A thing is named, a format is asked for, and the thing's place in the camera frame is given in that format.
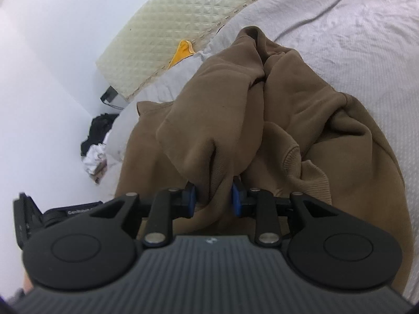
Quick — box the small black box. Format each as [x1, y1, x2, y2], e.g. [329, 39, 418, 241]
[100, 86, 126, 110]

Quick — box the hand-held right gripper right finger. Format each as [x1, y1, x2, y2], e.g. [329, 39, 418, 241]
[231, 176, 331, 247]

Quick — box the yellow cloth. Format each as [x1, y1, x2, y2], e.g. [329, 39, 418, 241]
[168, 39, 196, 70]

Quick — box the white bed sheet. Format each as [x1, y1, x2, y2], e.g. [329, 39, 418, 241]
[105, 0, 419, 301]

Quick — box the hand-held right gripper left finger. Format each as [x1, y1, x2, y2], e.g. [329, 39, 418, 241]
[88, 183, 199, 247]

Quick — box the brown zip hoodie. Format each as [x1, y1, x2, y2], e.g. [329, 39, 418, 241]
[116, 25, 415, 298]

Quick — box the brown cardboard piece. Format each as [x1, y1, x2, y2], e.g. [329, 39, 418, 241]
[90, 160, 108, 185]

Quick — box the pile of black clothes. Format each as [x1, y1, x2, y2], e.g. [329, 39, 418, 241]
[80, 113, 120, 158]

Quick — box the cream quilted headboard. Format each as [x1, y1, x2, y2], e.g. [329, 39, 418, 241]
[96, 0, 302, 100]

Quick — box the white crumpled cloth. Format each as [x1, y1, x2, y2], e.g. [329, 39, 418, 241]
[82, 143, 107, 175]

